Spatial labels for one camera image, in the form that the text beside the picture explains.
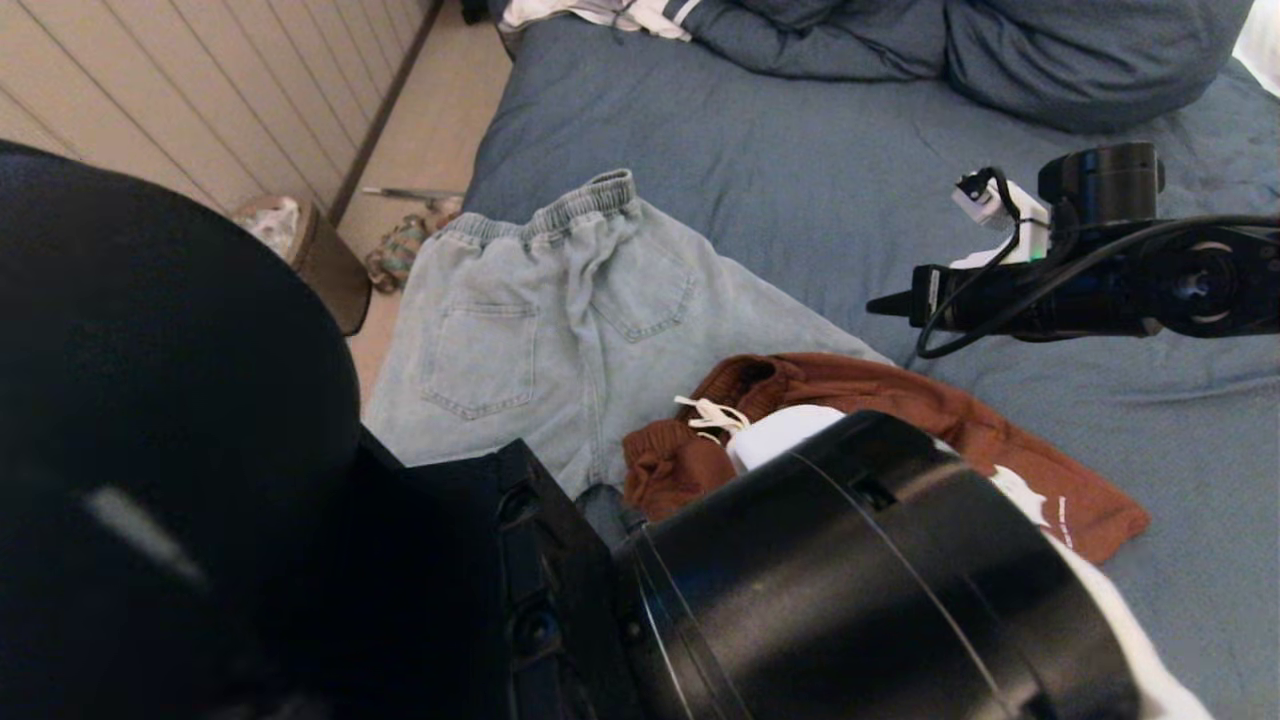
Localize rust brown shorts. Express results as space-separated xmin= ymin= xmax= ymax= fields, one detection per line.
xmin=622 ymin=352 xmax=1151 ymax=566

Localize light blue denim shorts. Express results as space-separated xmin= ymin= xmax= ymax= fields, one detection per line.
xmin=362 ymin=168 xmax=893 ymax=546

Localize blue bed cover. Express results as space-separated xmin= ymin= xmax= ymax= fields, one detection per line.
xmin=455 ymin=15 xmax=1280 ymax=720

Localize blue pillow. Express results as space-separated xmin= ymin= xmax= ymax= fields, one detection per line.
xmin=942 ymin=0 xmax=1251 ymax=134

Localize crumpled blue blanket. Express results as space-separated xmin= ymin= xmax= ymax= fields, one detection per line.
xmin=690 ymin=0 xmax=949 ymax=83

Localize white pillow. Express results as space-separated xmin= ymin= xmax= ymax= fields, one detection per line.
xmin=1228 ymin=0 xmax=1280 ymax=101

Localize white striped garment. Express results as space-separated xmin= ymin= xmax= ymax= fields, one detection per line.
xmin=498 ymin=0 xmax=713 ymax=43

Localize multicoloured cloth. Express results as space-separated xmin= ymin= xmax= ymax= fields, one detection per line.
xmin=365 ymin=212 xmax=459 ymax=294

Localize silver metal object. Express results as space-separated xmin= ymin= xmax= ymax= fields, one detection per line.
xmin=360 ymin=185 xmax=464 ymax=213

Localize brown metal trash bin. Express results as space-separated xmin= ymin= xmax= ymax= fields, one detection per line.
xmin=235 ymin=197 xmax=373 ymax=338

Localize clear plastic bin liner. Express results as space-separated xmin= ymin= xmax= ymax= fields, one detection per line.
xmin=243 ymin=197 xmax=301 ymax=256

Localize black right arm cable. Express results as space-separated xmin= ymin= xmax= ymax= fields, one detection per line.
xmin=915 ymin=168 xmax=1280 ymax=361

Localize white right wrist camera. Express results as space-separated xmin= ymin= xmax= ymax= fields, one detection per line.
xmin=950 ymin=168 xmax=1051 ymax=269

